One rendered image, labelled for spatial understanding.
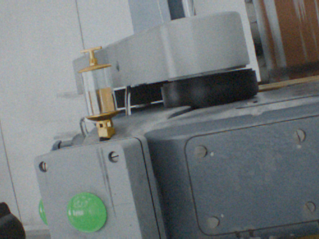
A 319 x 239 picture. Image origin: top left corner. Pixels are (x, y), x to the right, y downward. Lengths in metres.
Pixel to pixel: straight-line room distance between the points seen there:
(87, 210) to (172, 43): 0.21
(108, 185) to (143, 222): 0.04
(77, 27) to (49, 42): 0.30
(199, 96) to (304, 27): 0.39
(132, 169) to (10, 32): 6.19
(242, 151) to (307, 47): 0.50
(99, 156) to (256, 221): 0.12
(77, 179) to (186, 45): 0.19
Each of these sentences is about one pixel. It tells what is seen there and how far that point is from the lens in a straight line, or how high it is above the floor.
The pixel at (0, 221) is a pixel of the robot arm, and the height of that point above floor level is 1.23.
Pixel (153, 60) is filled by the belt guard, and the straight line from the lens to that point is 0.72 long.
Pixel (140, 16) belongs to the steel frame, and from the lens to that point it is 5.64.
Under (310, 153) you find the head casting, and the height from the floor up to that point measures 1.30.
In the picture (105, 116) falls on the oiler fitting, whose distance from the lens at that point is 0.60.
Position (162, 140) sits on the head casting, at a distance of 0.56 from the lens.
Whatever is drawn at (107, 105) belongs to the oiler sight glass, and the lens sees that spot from 0.60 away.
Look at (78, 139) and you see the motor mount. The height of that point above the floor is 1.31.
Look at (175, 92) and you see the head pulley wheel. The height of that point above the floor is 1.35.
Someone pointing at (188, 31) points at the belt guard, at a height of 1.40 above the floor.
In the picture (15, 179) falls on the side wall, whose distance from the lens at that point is 6.83.
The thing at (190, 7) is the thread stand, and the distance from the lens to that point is 0.90.
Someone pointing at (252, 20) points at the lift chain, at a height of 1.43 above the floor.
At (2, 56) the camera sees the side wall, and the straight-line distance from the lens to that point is 6.75.
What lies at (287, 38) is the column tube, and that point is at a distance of 1.03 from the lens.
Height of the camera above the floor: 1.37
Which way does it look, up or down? 3 degrees down
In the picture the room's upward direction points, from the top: 11 degrees counter-clockwise
